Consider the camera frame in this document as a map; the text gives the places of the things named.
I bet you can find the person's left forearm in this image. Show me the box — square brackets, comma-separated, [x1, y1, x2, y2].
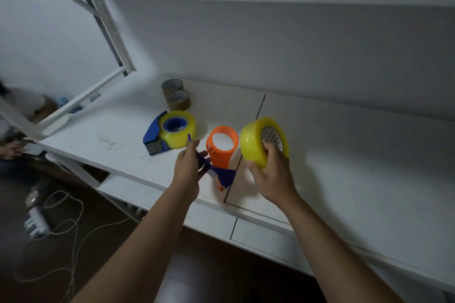
[71, 185, 194, 303]

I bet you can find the white metal shelf rack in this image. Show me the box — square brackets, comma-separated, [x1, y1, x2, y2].
[0, 0, 455, 293]

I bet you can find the yellow tape roll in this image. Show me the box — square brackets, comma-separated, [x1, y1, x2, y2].
[159, 110, 197, 149]
[240, 117, 290, 169]

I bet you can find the orange and blue tape dispenser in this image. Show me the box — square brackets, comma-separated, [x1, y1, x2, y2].
[186, 125, 240, 192]

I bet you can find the person's right hand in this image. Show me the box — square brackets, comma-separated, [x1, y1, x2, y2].
[246, 142, 301, 209]

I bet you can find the white cable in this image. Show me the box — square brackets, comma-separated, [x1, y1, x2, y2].
[14, 191, 130, 303]

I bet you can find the large brown tape roll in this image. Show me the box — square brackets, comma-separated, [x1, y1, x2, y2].
[165, 89, 192, 112]

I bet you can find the small brown tape roll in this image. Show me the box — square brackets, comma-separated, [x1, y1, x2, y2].
[161, 79, 185, 98]

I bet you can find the person's right forearm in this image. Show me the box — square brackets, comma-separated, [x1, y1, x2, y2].
[282, 196, 406, 303]

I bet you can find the person's left hand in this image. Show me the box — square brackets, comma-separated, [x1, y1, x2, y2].
[170, 138, 212, 204]

